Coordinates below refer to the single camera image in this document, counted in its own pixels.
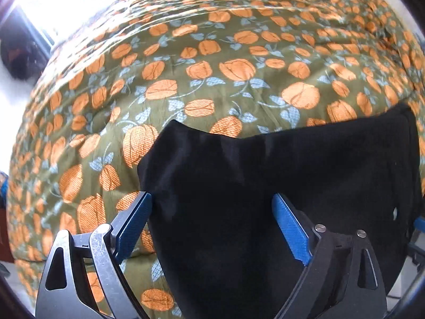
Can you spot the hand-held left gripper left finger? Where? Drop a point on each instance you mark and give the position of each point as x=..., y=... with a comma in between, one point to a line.
x=132, y=226

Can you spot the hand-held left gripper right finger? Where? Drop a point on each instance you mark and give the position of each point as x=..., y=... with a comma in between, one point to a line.
x=290, y=229

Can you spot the black pants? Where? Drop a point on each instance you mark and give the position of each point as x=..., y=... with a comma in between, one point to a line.
x=232, y=172

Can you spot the floral green orange blanket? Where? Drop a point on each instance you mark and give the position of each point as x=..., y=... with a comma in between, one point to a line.
x=232, y=40

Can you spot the black bag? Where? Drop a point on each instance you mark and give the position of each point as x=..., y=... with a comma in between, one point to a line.
x=20, y=53

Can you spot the bright window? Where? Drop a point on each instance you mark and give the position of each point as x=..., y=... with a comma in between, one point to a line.
x=59, y=3

